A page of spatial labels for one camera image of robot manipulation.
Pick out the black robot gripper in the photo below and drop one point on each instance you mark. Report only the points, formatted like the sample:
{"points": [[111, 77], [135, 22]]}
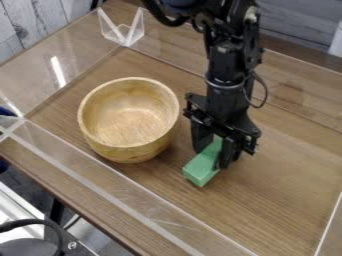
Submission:
{"points": [[219, 114]]}

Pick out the green rectangular block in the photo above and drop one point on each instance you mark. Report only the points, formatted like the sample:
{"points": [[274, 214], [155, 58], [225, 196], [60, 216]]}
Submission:
{"points": [[201, 169]]}

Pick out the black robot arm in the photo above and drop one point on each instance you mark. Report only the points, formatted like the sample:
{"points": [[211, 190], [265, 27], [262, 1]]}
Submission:
{"points": [[229, 24]]}

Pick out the light brown wooden bowl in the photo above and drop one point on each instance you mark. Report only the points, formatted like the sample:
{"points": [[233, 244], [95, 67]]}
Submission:
{"points": [[129, 118]]}

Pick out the black table leg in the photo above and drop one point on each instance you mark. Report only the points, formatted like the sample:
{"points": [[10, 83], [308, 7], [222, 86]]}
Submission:
{"points": [[56, 211]]}

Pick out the blue object at edge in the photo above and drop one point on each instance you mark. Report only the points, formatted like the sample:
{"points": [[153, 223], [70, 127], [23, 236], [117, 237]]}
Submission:
{"points": [[6, 112]]}

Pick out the clear acrylic tray wall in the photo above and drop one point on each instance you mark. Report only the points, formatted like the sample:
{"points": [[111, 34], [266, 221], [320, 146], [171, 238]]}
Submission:
{"points": [[273, 205]]}

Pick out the clear acrylic corner bracket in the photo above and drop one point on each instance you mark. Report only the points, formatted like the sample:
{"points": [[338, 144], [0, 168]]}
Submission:
{"points": [[122, 34]]}

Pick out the black metal bracket with screw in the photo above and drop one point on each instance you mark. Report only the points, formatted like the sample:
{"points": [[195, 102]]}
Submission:
{"points": [[74, 247]]}

